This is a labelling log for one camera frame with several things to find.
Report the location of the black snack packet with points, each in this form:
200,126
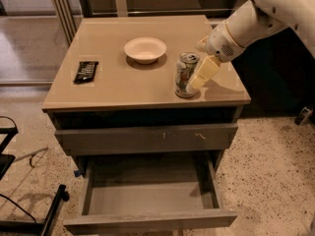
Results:
86,72

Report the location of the black chair frame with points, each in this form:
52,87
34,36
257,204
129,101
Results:
31,182

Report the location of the grey top drawer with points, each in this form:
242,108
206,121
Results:
146,139

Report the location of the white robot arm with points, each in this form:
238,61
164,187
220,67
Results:
254,20

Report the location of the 7up soda can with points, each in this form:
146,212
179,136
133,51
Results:
184,69

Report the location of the grey drawer cabinet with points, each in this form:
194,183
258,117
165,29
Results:
127,94

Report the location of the open grey middle drawer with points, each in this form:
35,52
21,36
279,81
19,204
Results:
149,193

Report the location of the small grey floor object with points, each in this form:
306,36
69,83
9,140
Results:
304,115

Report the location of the white paper bowl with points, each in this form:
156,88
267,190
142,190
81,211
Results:
145,50

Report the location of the metal window railing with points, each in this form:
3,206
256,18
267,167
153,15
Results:
136,8

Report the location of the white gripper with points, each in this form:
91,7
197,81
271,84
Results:
219,44

